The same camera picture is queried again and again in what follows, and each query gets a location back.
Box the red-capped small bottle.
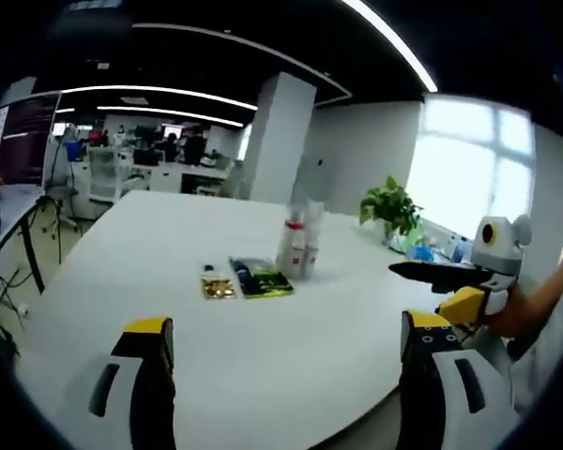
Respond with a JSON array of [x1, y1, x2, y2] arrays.
[[303, 201, 323, 277]]

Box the green potted plant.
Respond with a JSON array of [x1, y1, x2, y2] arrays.
[[358, 174, 424, 239]]

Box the straight ceiling light strip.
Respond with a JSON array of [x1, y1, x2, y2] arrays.
[[95, 104, 245, 128], [57, 83, 260, 113]]

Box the white skincare bottle clear cap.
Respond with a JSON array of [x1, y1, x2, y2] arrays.
[[275, 201, 308, 278]]

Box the purple screen monitor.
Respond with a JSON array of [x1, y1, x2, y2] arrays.
[[0, 92, 61, 188]]

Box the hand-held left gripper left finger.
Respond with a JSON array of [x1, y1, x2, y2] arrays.
[[82, 317, 177, 450]]

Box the small gold skincare sachet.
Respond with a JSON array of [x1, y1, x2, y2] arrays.
[[200, 276, 238, 300]]

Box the white plant pot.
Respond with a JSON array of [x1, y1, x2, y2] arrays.
[[380, 219, 401, 246]]

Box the person's right hand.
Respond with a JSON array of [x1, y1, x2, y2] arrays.
[[486, 286, 546, 339]]

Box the bright window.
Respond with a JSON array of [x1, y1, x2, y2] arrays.
[[405, 93, 537, 257]]

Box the white office chair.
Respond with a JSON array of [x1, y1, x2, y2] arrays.
[[86, 143, 124, 203]]

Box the green black skincare sachet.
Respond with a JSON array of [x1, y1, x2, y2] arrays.
[[228, 256, 296, 300]]

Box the white desk black legs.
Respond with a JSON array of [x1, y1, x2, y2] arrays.
[[0, 182, 63, 295]]

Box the blue water bottle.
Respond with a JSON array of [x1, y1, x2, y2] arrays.
[[449, 233, 470, 264]]

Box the long curved ceiling light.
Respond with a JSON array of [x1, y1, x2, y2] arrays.
[[344, 0, 440, 94]]

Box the blue tissue packet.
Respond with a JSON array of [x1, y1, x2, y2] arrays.
[[404, 243, 436, 263]]

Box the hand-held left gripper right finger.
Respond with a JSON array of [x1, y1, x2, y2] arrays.
[[396, 308, 523, 450]]

